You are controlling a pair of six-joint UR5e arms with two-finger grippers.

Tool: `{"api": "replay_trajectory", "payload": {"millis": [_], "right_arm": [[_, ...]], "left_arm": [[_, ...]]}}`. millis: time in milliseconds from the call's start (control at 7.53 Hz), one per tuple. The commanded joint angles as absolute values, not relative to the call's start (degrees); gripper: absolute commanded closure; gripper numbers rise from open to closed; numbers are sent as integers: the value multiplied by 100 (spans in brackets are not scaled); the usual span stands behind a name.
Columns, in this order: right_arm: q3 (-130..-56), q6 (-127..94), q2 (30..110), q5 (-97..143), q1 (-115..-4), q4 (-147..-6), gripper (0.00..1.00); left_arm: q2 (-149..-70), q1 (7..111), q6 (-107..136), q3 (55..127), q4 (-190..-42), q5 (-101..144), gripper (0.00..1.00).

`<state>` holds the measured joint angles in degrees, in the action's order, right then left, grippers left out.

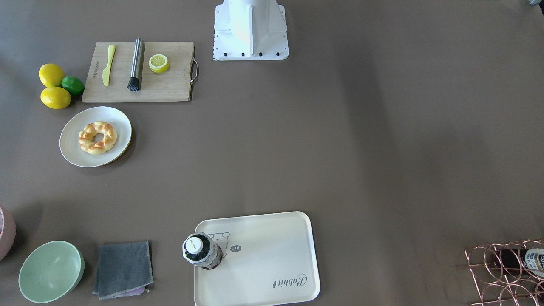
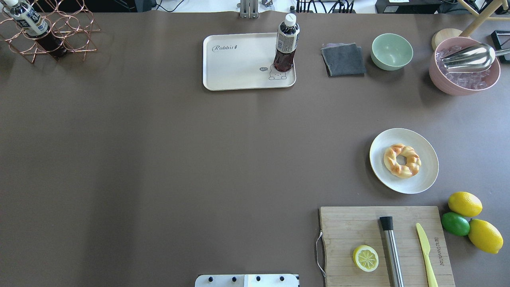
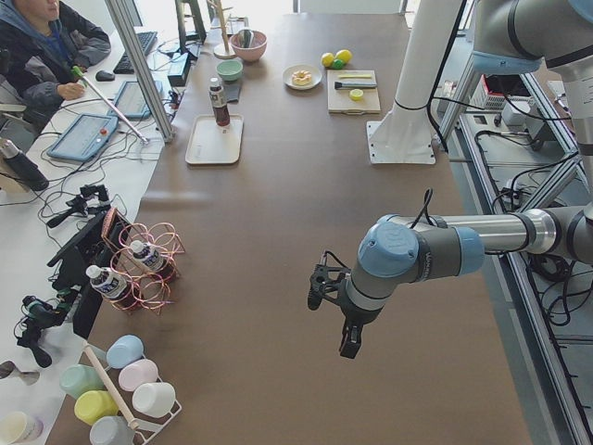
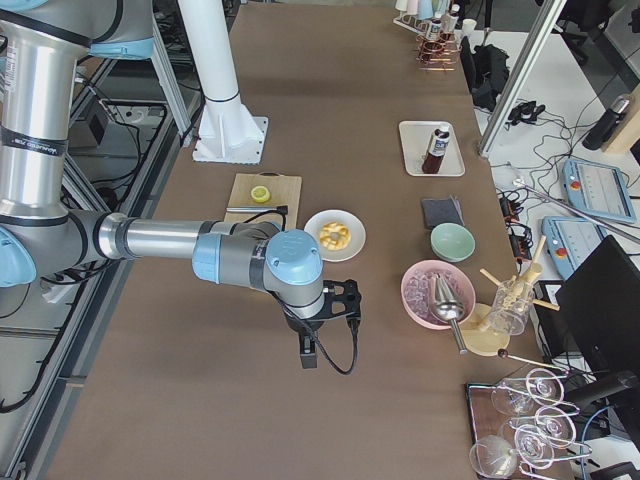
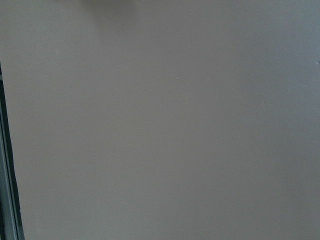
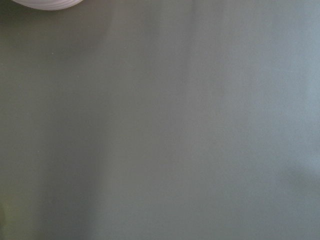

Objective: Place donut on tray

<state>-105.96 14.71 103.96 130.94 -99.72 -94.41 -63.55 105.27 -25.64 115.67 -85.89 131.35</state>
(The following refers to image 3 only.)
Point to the pink cup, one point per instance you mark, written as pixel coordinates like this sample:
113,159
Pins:
138,373

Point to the white cup rack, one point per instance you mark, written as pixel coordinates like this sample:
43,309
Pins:
146,428

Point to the dark grey cloth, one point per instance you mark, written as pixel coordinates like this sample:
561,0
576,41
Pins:
232,91

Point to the blue teach pendant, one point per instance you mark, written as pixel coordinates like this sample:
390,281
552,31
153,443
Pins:
85,138
130,101

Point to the black handled knife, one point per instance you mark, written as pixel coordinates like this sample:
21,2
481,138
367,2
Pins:
353,85

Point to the black power box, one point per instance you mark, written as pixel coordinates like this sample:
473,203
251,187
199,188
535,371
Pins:
178,70

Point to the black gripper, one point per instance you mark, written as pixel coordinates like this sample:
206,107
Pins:
357,316

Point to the seated person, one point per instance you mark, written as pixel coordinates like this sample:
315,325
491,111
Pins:
45,40

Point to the water bottle rear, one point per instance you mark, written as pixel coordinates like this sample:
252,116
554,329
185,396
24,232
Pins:
147,256

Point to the yellow lemon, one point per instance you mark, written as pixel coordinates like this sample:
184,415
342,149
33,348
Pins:
327,59
344,55

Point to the water bottle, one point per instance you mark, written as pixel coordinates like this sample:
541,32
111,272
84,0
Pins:
147,256
107,282

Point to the blue cup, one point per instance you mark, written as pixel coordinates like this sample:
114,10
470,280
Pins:
124,351

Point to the aluminium frame post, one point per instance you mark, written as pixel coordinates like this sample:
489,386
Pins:
122,20

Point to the copper wire bottle rack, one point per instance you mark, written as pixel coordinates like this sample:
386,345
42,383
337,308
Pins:
150,291

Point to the pink bowl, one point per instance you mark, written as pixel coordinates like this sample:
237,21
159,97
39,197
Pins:
249,45

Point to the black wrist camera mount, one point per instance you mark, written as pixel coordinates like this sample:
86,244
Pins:
325,280

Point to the blue teach pendant near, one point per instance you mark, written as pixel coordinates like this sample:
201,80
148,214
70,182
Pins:
85,138

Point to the black thermos bottle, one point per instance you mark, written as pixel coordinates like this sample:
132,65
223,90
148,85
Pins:
25,171

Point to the black tablet stand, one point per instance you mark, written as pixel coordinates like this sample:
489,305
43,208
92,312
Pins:
85,248

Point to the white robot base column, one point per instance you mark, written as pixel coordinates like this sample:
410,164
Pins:
404,135

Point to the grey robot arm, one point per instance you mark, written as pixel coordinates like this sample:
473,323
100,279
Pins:
398,251
510,37

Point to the blue teach pendant far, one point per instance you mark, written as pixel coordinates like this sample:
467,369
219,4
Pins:
130,101

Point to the wooden cutting board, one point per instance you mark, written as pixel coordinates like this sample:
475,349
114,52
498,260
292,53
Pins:
338,101

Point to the green lime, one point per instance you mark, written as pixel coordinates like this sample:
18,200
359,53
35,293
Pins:
338,64

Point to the water bottle front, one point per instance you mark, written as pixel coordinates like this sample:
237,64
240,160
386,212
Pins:
107,282

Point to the black camera gimbal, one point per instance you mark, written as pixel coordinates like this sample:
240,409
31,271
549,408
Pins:
79,204

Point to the mint green cup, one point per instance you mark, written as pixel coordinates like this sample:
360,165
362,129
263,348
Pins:
78,379

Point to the white cup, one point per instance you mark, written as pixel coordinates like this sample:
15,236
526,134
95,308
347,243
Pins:
154,399

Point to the green bowl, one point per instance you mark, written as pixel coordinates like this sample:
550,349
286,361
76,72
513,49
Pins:
230,70

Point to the white round plate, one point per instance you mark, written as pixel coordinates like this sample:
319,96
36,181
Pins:
316,76

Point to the wooden mug tree stand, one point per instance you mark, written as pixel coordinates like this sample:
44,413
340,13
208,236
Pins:
223,50

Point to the brown drink bottle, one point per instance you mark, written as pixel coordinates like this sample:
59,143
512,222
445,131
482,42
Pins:
218,102

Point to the yellow stick on board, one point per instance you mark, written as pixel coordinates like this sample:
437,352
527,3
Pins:
354,75

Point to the black computer mouse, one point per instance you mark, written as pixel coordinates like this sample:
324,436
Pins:
104,76

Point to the halved lemon slice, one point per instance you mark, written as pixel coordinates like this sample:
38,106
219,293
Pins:
356,94

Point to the cream cup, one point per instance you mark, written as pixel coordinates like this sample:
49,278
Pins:
19,427

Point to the cream rectangular tray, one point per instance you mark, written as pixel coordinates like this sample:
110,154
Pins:
211,143

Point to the yellow cup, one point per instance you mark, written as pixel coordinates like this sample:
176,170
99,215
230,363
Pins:
93,405

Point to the grey cup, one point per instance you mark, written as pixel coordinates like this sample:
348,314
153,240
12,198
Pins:
111,430

